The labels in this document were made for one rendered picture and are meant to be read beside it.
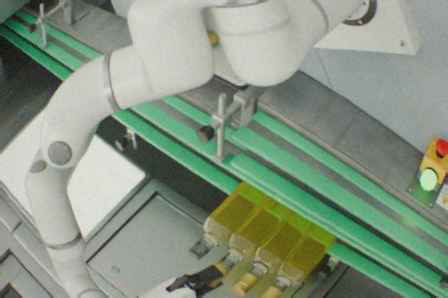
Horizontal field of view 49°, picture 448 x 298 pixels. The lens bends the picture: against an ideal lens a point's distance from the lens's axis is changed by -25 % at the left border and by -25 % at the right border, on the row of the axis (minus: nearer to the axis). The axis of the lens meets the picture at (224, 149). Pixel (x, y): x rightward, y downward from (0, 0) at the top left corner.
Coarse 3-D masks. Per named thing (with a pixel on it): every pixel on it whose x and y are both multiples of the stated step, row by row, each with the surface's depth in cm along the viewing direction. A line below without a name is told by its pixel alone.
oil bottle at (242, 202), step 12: (240, 192) 121; (252, 192) 121; (228, 204) 119; (240, 204) 119; (252, 204) 119; (216, 216) 117; (228, 216) 117; (240, 216) 117; (204, 228) 117; (216, 228) 116; (228, 228) 116; (216, 240) 116; (228, 240) 117
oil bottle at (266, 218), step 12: (264, 204) 119; (276, 204) 119; (252, 216) 118; (264, 216) 118; (276, 216) 118; (240, 228) 116; (252, 228) 116; (264, 228) 116; (276, 228) 117; (240, 240) 114; (252, 240) 114; (264, 240) 115; (240, 252) 114; (252, 252) 114
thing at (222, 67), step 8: (208, 8) 126; (208, 16) 128; (208, 24) 130; (216, 24) 128; (216, 32) 130; (216, 48) 131; (216, 56) 130; (224, 56) 130; (216, 64) 128; (224, 64) 128; (216, 72) 128; (224, 72) 127; (232, 72) 127; (232, 80) 126; (240, 80) 125
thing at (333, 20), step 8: (320, 0) 80; (328, 0) 82; (336, 0) 83; (344, 0) 85; (352, 0) 87; (360, 0) 90; (368, 0) 89; (328, 8) 81; (336, 8) 83; (344, 8) 85; (352, 8) 88; (360, 8) 91; (328, 16) 81; (336, 16) 83; (344, 16) 86; (352, 16) 94; (360, 16) 93; (328, 24) 81; (336, 24) 85; (328, 32) 84
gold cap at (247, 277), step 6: (240, 276) 111; (246, 276) 110; (252, 276) 110; (240, 282) 109; (246, 282) 109; (252, 282) 109; (234, 288) 109; (240, 288) 108; (246, 288) 108; (240, 294) 109
